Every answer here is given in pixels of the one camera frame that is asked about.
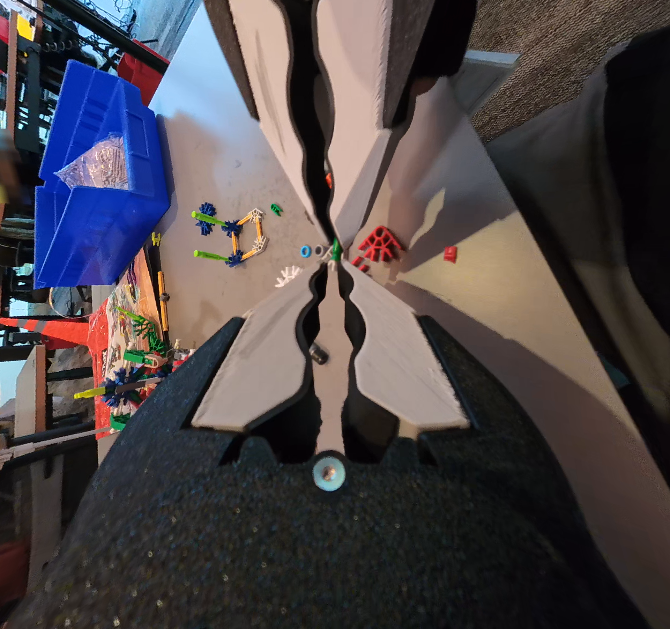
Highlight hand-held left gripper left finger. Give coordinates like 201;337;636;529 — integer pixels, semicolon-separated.
190;265;329;433

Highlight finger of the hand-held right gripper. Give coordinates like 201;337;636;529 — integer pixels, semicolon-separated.
226;0;336;242
312;0;396;247

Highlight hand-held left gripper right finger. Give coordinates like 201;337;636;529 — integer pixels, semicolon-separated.
337;264;471;435

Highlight long yellow toy rod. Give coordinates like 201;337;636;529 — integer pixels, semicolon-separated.
156;271;170;342

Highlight colourful construction toy model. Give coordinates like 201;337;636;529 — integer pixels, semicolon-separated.
73;304;197;433

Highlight red plastic box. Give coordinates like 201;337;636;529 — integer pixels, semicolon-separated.
116;40;171;97

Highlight blue plastic bin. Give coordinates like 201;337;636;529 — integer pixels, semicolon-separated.
52;60;158;117
34;108;172;290

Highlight clear plastic bag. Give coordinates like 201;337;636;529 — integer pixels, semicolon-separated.
55;134;132;190

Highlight orange traffic cone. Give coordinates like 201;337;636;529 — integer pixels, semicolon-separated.
0;316;91;351

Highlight square toy rod frame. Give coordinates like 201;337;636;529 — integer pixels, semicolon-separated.
193;207;269;268

